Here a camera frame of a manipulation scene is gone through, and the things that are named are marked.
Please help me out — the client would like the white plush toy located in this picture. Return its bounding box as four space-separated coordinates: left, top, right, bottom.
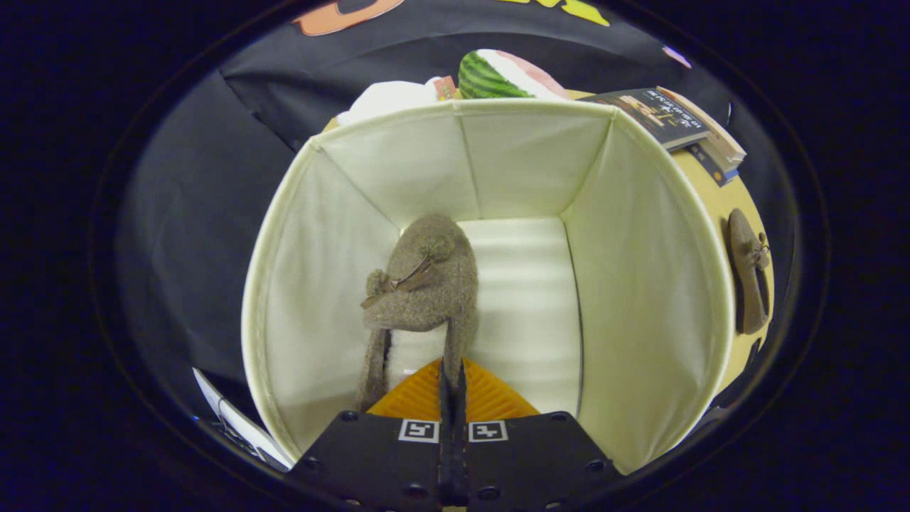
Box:
336 75 459 127

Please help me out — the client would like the watermelon slice plush toy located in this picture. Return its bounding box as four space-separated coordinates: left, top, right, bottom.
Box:
457 48 569 100

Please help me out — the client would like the brown slipper shoe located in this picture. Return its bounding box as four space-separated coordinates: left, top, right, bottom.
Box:
355 213 481 413
725 208 772 336

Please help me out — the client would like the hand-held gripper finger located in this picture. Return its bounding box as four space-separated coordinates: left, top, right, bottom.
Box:
455 357 626 511
287 357 456 511

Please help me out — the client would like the grey fabric storage box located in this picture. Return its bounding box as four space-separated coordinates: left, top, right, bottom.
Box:
240 97 737 476

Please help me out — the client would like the blue book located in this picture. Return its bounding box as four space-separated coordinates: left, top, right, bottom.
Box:
688 144 740 188

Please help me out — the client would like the white paper sheet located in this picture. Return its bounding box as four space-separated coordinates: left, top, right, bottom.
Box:
192 367 294 470

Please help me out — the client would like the black book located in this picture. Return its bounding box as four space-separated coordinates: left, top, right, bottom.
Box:
579 87 710 152

